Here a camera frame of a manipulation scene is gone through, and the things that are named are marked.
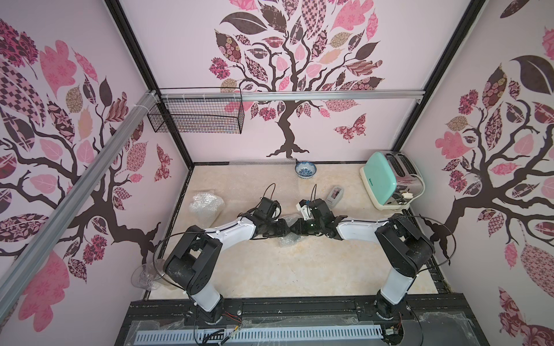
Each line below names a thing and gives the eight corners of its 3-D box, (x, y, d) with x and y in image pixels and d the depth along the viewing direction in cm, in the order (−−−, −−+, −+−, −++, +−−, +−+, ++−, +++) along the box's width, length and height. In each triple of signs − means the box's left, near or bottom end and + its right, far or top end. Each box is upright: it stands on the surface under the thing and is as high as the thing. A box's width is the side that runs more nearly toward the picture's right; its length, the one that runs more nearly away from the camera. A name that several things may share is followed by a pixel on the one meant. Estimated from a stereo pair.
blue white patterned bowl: (295, 178, 113) (295, 174, 111) (294, 164, 120) (294, 161, 118) (316, 178, 113) (317, 174, 111) (314, 164, 120) (315, 161, 118)
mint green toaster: (370, 211, 103) (384, 188, 89) (358, 173, 119) (368, 148, 105) (410, 211, 103) (431, 188, 89) (393, 173, 119) (407, 148, 105)
